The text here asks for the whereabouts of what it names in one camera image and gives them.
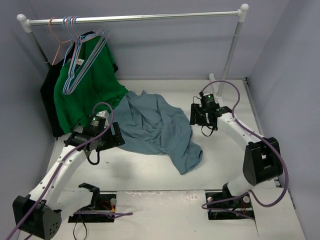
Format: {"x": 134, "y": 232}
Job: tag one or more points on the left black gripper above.
{"x": 115, "y": 136}

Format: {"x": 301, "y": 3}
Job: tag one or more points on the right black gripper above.
{"x": 196, "y": 115}

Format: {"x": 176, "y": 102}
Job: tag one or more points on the blue-grey t-shirt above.
{"x": 151, "y": 126}

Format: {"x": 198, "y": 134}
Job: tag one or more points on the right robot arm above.
{"x": 260, "y": 163}

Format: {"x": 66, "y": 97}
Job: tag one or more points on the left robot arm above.
{"x": 41, "y": 212}

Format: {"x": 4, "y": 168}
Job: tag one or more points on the green t-shirt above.
{"x": 99, "y": 84}

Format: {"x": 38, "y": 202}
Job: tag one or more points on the black t-shirt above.
{"x": 47, "y": 95}

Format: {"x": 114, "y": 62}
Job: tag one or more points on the silver clothes rack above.
{"x": 241, "y": 13}

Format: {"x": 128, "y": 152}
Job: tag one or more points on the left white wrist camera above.
{"x": 103, "y": 114}

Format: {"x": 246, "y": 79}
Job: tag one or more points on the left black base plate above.
{"x": 100, "y": 202}

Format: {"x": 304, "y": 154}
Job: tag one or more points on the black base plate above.
{"x": 236, "y": 209}
{"x": 100, "y": 202}

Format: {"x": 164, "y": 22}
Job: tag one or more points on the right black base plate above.
{"x": 236, "y": 209}

